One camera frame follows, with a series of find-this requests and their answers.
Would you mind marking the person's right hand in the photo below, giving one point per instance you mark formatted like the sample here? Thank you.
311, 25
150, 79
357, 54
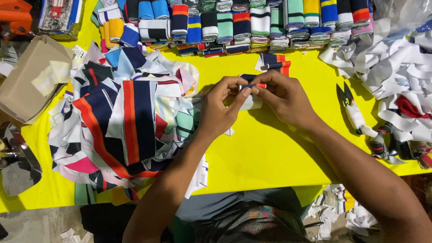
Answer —
287, 98

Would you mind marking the plastic-wrapped package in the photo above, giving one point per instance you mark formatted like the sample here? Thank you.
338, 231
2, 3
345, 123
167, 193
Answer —
60, 17

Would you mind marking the pile of loose striped fabric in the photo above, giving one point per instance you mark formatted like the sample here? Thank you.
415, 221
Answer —
128, 128

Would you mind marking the heap of white fabric scraps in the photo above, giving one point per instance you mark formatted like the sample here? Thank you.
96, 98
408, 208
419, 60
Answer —
398, 74

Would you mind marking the fabric scraps on floor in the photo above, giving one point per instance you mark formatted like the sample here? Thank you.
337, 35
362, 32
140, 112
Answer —
341, 209

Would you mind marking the black pen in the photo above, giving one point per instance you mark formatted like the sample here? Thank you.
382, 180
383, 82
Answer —
314, 224

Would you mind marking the clear plastic bag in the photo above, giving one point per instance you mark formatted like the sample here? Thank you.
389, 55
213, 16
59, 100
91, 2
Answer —
401, 10

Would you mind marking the shiny metal machine part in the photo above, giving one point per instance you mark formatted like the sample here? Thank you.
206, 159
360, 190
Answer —
18, 162

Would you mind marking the brown cardboard box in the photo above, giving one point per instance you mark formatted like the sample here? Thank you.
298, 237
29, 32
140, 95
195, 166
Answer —
23, 87

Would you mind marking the person's left hand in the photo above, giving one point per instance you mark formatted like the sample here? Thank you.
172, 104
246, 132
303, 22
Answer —
216, 108

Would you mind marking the striped wrapped bundle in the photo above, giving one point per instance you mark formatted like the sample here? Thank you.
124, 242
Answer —
381, 141

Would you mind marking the folded navy orange fabric piece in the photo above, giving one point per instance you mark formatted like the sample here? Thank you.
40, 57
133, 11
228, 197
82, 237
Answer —
275, 62

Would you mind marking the rows of folded striped bundles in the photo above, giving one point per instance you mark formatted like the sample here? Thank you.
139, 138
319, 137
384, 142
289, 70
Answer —
236, 27

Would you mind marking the yellow table cover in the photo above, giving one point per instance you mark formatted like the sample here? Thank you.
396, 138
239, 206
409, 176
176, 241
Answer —
270, 152

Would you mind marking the small navy orange fabric strip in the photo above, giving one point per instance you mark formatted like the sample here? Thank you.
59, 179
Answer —
252, 103

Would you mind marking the orange tool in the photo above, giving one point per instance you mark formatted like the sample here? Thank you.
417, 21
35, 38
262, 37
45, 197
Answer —
15, 15

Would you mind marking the person's grey patterned clothing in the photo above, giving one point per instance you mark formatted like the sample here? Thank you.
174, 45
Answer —
243, 216

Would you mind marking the white paper tag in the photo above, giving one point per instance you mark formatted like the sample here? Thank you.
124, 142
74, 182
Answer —
79, 51

